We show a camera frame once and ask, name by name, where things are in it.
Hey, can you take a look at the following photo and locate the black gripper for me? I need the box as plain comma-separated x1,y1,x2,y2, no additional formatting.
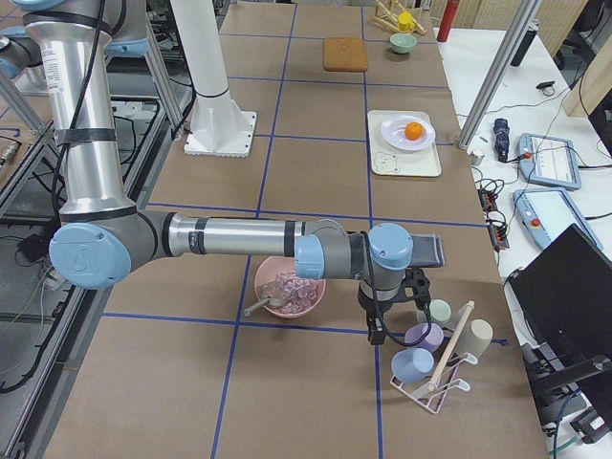
358,281,406,343

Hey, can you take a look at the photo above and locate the cream bear tray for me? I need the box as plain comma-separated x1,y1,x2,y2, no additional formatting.
367,110,442,178

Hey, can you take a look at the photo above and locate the white round plate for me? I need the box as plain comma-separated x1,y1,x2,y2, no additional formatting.
380,114,436,151

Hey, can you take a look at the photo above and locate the orange fruit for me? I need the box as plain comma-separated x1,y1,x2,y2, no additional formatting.
404,121,426,142

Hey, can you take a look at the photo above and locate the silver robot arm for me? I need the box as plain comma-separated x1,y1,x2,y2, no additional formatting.
20,1,430,344
1,26,148,96

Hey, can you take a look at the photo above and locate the green pastel cup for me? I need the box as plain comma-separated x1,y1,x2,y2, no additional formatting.
416,299,451,327

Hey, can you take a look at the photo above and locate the purple pastel cup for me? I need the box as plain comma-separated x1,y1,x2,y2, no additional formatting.
404,322,444,353

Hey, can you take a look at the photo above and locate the blue pastel cup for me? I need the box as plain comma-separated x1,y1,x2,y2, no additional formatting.
391,348,435,383

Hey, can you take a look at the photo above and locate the pink bowl with ice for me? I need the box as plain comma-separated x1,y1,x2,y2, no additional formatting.
254,256,326,318

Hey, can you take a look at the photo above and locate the grey folded cloth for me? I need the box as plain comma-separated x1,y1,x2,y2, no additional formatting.
410,234,446,268

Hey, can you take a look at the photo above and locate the metal scoop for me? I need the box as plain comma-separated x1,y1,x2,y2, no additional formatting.
243,281,289,317

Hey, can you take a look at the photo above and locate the beige pastel cup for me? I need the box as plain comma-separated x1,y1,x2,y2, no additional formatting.
462,318,493,358

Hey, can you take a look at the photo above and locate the small metal cup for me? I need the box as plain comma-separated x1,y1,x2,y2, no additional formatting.
470,149,485,166

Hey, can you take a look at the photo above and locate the black laptop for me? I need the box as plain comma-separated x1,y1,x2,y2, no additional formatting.
510,224,611,357

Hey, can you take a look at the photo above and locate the lower teach pendant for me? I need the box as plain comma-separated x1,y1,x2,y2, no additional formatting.
513,187,603,250

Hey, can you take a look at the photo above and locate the teach pendant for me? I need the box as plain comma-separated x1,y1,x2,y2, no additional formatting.
513,187,603,250
517,133,581,191

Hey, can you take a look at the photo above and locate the folded dark blue umbrella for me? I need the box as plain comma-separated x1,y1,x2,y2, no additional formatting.
492,118,510,163

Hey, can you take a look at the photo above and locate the upper teach pendant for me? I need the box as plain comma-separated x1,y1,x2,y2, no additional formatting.
517,133,581,191

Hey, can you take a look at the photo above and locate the wooden cutting board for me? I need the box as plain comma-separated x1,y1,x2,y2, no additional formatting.
322,37,368,73

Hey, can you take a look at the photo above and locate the green ceramic bowl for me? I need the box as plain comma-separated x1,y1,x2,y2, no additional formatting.
389,33,418,55

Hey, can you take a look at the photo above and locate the yellow cup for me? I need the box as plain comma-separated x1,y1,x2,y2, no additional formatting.
397,11,416,33

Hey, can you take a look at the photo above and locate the wooden cup rack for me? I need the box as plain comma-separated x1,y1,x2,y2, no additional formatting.
372,0,426,36

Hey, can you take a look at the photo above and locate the black bottle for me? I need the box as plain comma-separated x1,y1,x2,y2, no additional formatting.
510,30,537,67

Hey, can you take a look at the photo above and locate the red bottle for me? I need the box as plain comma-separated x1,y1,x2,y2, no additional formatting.
436,0,460,43

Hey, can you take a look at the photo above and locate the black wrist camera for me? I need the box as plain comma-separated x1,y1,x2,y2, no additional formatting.
404,268,431,312

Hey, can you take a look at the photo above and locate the white wire cup rack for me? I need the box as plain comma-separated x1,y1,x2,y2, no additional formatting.
390,300,482,414

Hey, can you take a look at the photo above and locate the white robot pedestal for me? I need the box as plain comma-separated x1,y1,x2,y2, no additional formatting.
171,0,257,158

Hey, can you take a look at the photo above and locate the aluminium frame post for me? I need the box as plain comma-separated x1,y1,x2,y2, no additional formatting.
456,0,542,150

